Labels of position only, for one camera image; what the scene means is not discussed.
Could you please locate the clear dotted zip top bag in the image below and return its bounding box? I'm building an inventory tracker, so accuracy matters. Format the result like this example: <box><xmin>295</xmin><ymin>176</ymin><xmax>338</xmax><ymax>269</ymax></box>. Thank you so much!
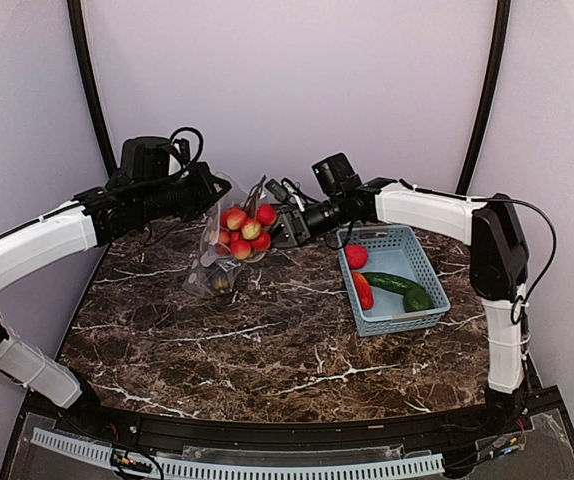
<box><xmin>183</xmin><ymin>173</ymin><xmax>249</xmax><ymax>298</ymax></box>

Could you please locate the white slotted cable duct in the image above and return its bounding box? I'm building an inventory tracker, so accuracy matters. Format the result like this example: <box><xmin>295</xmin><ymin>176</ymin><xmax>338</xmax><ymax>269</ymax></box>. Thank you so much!
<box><xmin>31</xmin><ymin>428</ymin><xmax>444</xmax><ymax>479</ymax></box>

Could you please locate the light blue plastic basket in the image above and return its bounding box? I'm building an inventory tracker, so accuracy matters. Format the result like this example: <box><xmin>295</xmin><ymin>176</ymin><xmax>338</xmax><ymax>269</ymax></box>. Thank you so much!
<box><xmin>336</xmin><ymin>225</ymin><xmax>451</xmax><ymax>337</ymax></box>

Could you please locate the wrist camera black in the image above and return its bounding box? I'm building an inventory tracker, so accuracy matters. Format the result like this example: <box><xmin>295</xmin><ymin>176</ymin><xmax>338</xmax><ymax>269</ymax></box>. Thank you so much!
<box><xmin>120</xmin><ymin>136</ymin><xmax>191</xmax><ymax>182</ymax></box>
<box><xmin>312</xmin><ymin>152</ymin><xmax>362</xmax><ymax>197</ymax></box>

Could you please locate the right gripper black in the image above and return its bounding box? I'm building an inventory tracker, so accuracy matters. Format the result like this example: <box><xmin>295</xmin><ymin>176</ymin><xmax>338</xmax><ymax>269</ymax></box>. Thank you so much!
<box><xmin>259</xmin><ymin>192</ymin><xmax>348</xmax><ymax>247</ymax></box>

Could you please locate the black frame post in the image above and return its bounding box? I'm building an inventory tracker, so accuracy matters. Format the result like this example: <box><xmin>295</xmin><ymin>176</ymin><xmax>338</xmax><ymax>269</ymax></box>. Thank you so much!
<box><xmin>455</xmin><ymin>0</ymin><xmax>511</xmax><ymax>195</ymax></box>
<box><xmin>66</xmin><ymin>0</ymin><xmax>117</xmax><ymax>177</ymax></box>

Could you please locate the red toy berry bunch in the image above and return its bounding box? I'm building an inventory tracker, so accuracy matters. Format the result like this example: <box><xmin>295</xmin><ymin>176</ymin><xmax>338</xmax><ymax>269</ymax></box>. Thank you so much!
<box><xmin>209</xmin><ymin>176</ymin><xmax>278</xmax><ymax>263</ymax></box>

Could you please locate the green toy cucumber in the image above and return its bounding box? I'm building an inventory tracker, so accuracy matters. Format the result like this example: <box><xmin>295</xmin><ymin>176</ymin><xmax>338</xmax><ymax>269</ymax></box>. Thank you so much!
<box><xmin>363</xmin><ymin>272</ymin><xmax>434</xmax><ymax>313</ymax></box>

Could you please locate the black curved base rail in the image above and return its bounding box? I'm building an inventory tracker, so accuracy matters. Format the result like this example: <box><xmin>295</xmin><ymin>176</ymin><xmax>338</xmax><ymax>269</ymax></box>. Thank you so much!
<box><xmin>0</xmin><ymin>387</ymin><xmax>574</xmax><ymax>479</ymax></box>

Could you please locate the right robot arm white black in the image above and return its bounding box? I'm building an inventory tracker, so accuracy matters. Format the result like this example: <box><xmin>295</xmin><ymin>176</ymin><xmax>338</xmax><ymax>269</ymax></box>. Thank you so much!
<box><xmin>267</xmin><ymin>177</ymin><xmax>536</xmax><ymax>395</ymax></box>

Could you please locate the purple toy eggplant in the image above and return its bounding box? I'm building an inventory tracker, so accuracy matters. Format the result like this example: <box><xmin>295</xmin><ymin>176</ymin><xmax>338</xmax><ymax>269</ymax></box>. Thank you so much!
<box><xmin>204</xmin><ymin>259</ymin><xmax>242</xmax><ymax>295</ymax></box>

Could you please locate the black right frame post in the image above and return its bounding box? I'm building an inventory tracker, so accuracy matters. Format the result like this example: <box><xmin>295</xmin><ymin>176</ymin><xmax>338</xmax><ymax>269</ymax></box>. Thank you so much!
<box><xmin>455</xmin><ymin>0</ymin><xmax>511</xmax><ymax>195</ymax></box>

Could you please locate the red round toy fruit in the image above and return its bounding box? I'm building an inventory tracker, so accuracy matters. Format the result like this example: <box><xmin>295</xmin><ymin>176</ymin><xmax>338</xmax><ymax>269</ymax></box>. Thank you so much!
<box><xmin>344</xmin><ymin>244</ymin><xmax>369</xmax><ymax>270</ymax></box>

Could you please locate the black left frame post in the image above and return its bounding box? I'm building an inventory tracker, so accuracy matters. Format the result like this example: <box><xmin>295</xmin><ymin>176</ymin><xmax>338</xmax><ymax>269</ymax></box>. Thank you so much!
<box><xmin>66</xmin><ymin>0</ymin><xmax>117</xmax><ymax>177</ymax></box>

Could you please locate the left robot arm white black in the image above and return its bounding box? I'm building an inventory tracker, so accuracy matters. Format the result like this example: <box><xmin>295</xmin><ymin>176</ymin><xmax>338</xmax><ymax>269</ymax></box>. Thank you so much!
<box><xmin>0</xmin><ymin>161</ymin><xmax>231</xmax><ymax>436</ymax></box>

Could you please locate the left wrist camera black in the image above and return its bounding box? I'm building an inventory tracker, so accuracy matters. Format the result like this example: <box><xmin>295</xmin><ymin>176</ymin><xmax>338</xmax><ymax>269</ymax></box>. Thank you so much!
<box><xmin>120</xmin><ymin>136</ymin><xmax>191</xmax><ymax>182</ymax></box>

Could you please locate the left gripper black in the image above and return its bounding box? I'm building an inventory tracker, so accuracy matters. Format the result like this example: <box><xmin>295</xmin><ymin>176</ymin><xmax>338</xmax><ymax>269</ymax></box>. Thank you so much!
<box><xmin>138</xmin><ymin>159</ymin><xmax>232</xmax><ymax>221</ymax></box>

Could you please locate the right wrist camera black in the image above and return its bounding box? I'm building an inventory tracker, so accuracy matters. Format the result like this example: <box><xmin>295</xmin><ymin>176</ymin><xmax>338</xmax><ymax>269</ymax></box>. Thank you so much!
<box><xmin>312</xmin><ymin>152</ymin><xmax>362</xmax><ymax>197</ymax></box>

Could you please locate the red toy chili pepper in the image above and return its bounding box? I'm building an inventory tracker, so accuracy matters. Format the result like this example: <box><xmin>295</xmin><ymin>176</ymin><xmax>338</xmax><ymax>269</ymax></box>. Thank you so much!
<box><xmin>351</xmin><ymin>271</ymin><xmax>374</xmax><ymax>310</ymax></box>

